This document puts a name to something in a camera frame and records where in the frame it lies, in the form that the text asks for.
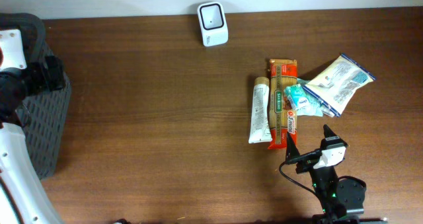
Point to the yellow noodle packet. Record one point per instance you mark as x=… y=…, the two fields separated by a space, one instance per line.
x=335 y=86

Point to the orange spaghetti packet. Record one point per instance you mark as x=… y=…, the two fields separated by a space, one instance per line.
x=282 y=117

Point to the teal Kleenex tissue pack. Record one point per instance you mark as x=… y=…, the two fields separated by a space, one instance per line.
x=296 y=96

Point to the white barcode scanner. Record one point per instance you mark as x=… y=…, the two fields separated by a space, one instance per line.
x=213 y=24

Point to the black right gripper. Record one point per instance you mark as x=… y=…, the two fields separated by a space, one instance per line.
x=307 y=161

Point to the dark grey plastic basket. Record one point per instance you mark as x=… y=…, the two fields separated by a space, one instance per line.
x=44 y=114

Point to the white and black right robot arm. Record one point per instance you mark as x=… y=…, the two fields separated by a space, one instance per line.
x=341 y=197

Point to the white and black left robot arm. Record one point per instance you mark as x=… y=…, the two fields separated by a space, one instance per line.
x=23 y=198

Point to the mint green wipes pack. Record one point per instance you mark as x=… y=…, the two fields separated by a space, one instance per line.
x=315 y=108

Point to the white cream tube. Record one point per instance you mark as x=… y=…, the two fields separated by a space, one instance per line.
x=259 y=125

